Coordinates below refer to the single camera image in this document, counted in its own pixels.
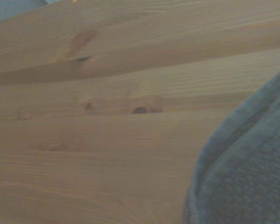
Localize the grey towel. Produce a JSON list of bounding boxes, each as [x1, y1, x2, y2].
[[182, 65, 280, 224]]

